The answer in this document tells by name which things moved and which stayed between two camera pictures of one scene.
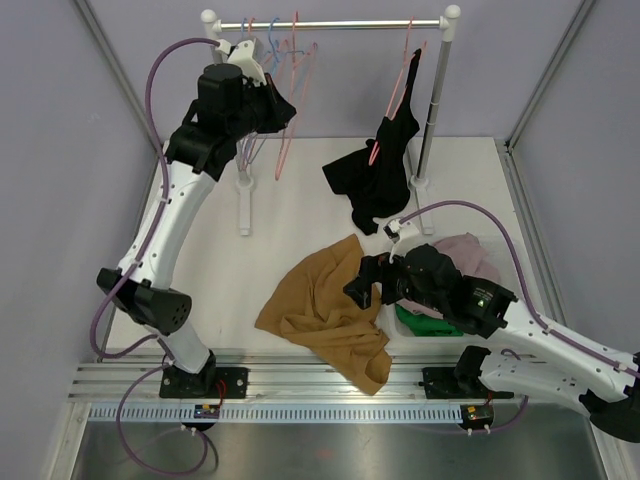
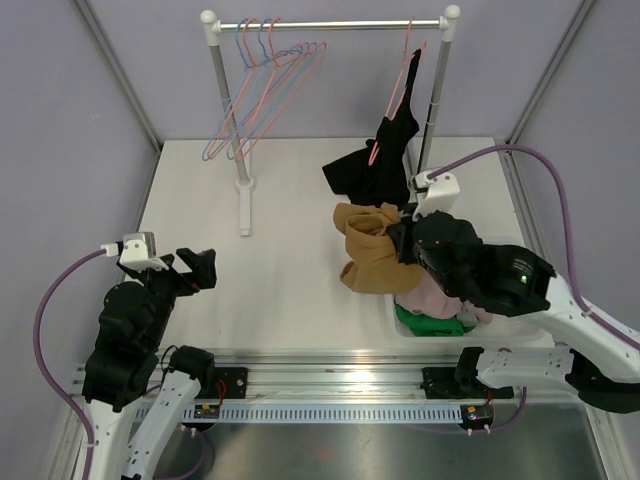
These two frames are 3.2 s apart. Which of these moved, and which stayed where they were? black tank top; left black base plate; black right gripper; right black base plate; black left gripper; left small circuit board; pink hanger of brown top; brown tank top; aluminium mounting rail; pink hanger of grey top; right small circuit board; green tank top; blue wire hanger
Moved: black left gripper; black right gripper; brown tank top; blue wire hanger; pink hanger of grey top; pink hanger of brown top
Stayed: right black base plate; black tank top; left black base plate; right small circuit board; left small circuit board; green tank top; aluminium mounting rail
